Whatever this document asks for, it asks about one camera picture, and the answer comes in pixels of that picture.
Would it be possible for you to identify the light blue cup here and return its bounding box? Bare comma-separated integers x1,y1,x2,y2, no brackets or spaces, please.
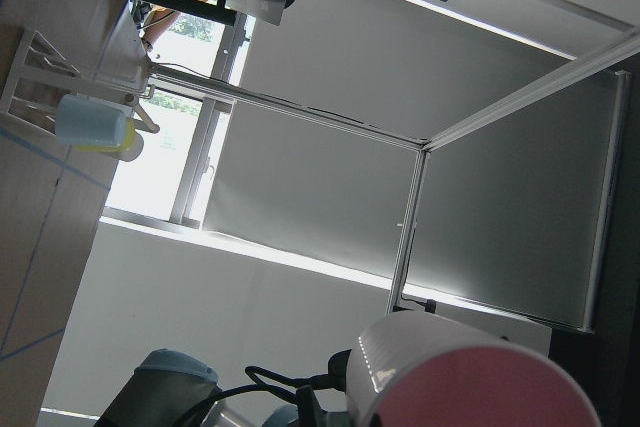
55,94,127,145

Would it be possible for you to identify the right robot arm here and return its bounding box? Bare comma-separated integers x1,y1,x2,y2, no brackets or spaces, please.
95,349,352,426

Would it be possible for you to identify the white wire cup rack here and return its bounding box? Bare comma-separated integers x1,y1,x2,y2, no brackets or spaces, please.
1,29,160,133

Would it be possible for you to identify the aluminium frame post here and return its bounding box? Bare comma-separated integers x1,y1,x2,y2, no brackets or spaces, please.
149,31,640,318

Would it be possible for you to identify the pink cup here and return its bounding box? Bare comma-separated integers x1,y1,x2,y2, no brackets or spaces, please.
346,311,601,426

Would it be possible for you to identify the pale green cup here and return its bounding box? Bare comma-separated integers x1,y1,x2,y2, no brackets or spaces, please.
111,132,144,162

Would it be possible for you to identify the yellow cup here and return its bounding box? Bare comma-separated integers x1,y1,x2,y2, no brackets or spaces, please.
74,119,135,153

